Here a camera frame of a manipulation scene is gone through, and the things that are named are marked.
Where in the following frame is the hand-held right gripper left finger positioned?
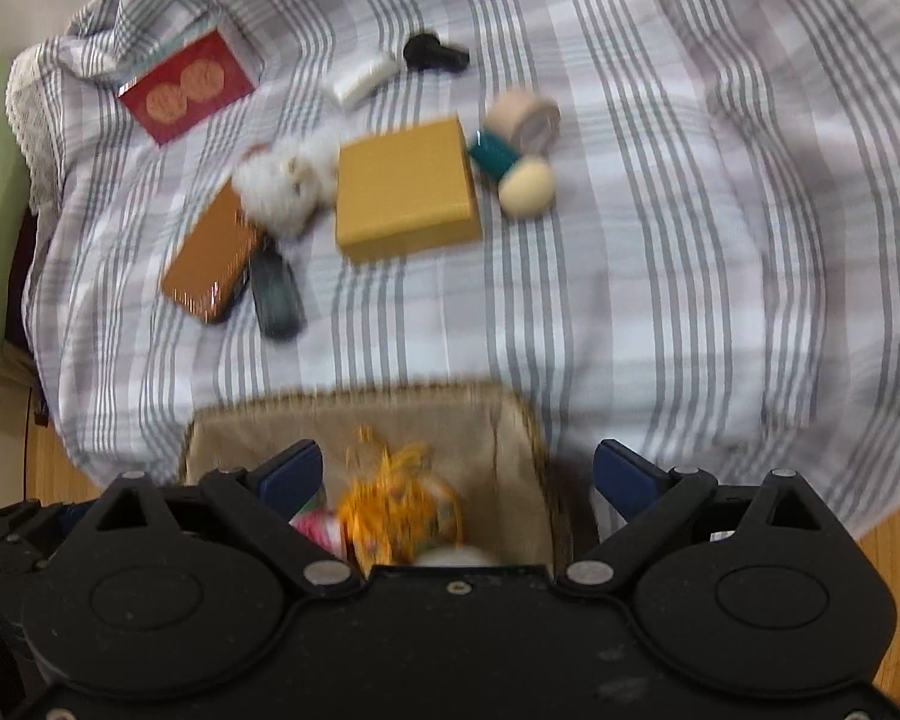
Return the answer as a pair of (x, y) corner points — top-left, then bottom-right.
(75, 441), (353, 590)

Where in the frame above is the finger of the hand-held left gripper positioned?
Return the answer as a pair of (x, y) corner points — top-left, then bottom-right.
(0, 499), (80, 578)

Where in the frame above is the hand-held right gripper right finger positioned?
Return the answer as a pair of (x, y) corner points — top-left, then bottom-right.
(559, 439), (845, 590)

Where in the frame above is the pink striped scrunchie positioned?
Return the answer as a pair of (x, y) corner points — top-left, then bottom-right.
(289, 506), (346, 552)

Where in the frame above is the wicker basket with cloth lining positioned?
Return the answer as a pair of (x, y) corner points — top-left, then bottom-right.
(180, 382), (575, 567)

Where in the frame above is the dark transparent small bottle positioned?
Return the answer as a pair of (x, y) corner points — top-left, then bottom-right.
(249, 244), (308, 340)

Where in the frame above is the white plush dog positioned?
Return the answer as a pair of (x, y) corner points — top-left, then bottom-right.
(231, 131), (342, 241)

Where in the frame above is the wooden cabinet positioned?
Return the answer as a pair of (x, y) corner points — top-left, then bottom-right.
(0, 337), (50, 428)

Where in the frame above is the brown textured glasses case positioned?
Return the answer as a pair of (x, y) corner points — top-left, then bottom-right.
(160, 181), (267, 326)

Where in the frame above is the grey plaid blanket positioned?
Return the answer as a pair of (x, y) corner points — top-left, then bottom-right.
(7, 0), (900, 541)

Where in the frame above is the gold cardboard box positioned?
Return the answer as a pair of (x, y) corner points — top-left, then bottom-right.
(335, 114), (483, 265)

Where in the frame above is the white lace cloth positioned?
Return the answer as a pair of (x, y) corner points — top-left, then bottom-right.
(6, 45), (68, 218)

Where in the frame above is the small white object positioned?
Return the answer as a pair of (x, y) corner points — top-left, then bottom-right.
(332, 51), (402, 107)

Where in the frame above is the red card with gold print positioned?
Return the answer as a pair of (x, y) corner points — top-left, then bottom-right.
(118, 28), (258, 147)

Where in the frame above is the small black object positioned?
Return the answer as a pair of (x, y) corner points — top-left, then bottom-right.
(403, 31), (471, 76)

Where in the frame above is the green handled cream sponge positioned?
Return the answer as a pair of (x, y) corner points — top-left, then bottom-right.
(467, 129), (556, 222)

